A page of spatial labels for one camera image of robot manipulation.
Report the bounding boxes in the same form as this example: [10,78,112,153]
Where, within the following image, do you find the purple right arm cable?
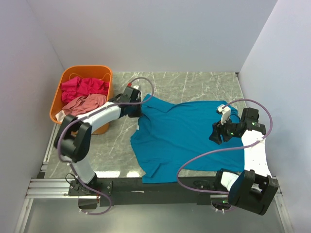
[176,99,273,212]

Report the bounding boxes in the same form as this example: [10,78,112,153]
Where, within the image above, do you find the blue t shirt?
[131,95,242,183]

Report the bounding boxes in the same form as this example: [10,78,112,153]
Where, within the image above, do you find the orange plastic laundry basket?
[50,65,114,125]

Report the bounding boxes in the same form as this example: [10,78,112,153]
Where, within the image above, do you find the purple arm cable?
[176,99,273,212]
[57,77,154,216]

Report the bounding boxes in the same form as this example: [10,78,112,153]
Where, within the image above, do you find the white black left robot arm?
[54,86,142,195]

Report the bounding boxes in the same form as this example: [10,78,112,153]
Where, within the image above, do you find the aluminium frame rail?
[16,118,293,233]

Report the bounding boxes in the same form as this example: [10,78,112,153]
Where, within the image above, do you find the dusty pink t shirt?
[62,94,107,116]

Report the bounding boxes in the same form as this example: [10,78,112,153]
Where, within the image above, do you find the magenta t shirt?
[61,76,109,103]

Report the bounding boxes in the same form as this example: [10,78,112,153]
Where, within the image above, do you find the black base crossbeam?
[68,176,234,208]

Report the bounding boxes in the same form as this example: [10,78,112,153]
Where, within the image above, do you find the white cloth in basket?
[55,110,66,122]

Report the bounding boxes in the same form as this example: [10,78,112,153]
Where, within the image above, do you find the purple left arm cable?
[57,77,154,216]

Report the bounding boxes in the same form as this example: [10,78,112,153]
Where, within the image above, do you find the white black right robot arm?
[209,104,278,216]

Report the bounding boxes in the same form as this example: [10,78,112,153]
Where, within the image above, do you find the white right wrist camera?
[216,104,231,125]

